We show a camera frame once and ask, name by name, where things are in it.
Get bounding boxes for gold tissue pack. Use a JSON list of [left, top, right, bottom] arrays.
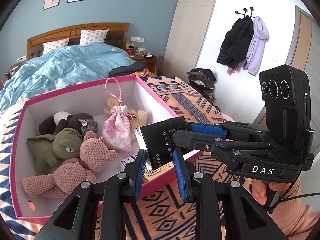
[[144, 162, 174, 182]]

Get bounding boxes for black tissue pack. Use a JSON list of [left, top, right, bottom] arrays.
[[135, 116, 187, 170]]

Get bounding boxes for pink knitted teddy bear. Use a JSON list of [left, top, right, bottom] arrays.
[[22, 131, 118, 198]]

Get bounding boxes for pink drawstring pouch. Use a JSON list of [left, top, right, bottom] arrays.
[[102, 77, 131, 153]]

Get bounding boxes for green plush toy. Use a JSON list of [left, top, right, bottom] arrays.
[[27, 128, 83, 175]]

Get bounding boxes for brown and white plush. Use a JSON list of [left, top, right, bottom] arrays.
[[39, 111, 98, 137]]

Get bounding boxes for pink sweater right forearm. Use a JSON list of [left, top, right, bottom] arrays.
[[268, 179, 320, 240]]

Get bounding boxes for person's right hand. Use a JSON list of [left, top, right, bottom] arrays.
[[250, 178, 301, 207]]

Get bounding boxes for dark clothes pile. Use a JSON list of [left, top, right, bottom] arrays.
[[187, 68, 216, 99]]

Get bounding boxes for black hanging jacket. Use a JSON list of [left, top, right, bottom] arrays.
[[217, 16, 254, 69]]

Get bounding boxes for dark folded clothes on bed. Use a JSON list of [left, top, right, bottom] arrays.
[[108, 60, 147, 77]]

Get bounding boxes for lilac hanging hoodie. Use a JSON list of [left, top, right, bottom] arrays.
[[240, 16, 269, 76]]

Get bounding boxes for blue floral duvet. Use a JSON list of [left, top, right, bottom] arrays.
[[1, 42, 135, 111]]

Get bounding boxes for wooden headboard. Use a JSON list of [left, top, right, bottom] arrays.
[[27, 22, 129, 60]]

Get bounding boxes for right patterned pillow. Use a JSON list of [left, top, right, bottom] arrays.
[[79, 29, 109, 46]]

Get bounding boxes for patterned pillow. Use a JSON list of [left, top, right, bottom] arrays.
[[79, 29, 109, 46], [43, 38, 69, 54]]

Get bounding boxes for left patterned pillow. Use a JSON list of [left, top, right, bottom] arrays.
[[43, 38, 69, 54]]

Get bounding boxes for black wall coat hook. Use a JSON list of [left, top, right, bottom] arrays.
[[234, 7, 255, 18]]

